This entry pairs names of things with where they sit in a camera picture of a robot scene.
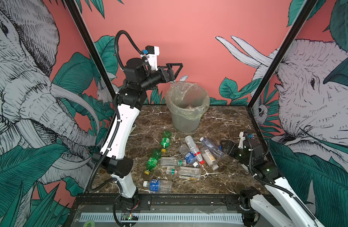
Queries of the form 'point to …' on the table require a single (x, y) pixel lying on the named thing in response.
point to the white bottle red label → (194, 148)
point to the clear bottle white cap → (212, 147)
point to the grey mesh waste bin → (185, 126)
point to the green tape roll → (91, 222)
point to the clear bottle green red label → (185, 172)
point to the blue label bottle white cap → (189, 157)
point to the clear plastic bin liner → (187, 100)
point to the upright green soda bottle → (166, 138)
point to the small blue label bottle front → (157, 185)
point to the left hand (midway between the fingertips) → (177, 63)
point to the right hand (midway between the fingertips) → (225, 142)
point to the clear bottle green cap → (172, 161)
